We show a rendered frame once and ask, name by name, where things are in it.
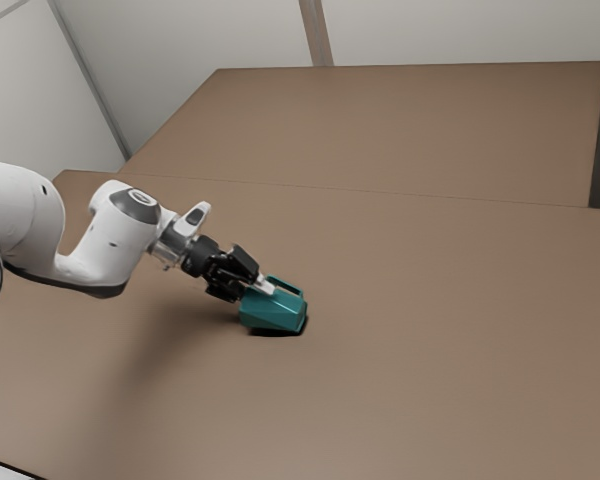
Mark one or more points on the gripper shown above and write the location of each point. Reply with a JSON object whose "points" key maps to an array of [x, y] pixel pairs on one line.
{"points": [[201, 256]]}

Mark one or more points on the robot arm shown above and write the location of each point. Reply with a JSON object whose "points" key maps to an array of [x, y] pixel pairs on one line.
{"points": [[30, 225]]}

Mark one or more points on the teal faceted mug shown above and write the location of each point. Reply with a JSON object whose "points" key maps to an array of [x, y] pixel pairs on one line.
{"points": [[275, 311]]}

